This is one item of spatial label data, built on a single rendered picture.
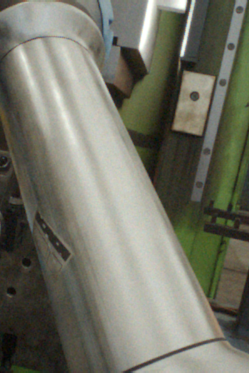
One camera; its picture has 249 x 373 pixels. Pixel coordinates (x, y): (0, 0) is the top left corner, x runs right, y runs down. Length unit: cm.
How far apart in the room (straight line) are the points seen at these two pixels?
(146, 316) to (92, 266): 4
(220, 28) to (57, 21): 96
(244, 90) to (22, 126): 101
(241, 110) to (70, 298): 107
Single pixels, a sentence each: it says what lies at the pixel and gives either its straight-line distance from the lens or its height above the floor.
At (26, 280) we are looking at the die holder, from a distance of 115.
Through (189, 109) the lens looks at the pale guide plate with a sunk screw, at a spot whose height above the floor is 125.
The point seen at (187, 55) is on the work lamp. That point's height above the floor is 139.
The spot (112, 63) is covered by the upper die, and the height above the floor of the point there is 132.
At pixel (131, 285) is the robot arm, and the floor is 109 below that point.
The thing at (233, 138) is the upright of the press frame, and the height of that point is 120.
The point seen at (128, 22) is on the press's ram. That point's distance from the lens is 112.
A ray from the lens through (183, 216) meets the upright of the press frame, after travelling 124.
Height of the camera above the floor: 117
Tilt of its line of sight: 9 degrees down
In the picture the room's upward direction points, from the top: 11 degrees clockwise
